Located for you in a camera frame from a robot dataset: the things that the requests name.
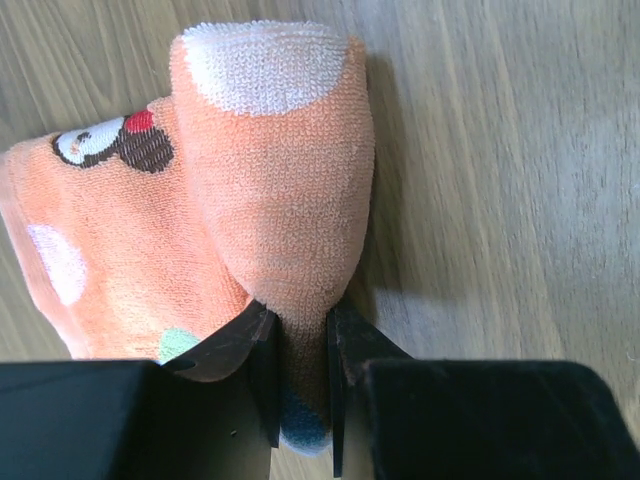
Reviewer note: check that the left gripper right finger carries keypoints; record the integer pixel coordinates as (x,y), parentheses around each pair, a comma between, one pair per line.
(397,417)

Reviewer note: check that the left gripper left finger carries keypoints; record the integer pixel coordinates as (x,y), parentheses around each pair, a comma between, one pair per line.
(210,413)

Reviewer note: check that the orange polka dot towel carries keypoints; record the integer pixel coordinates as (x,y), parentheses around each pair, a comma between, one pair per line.
(142,235)

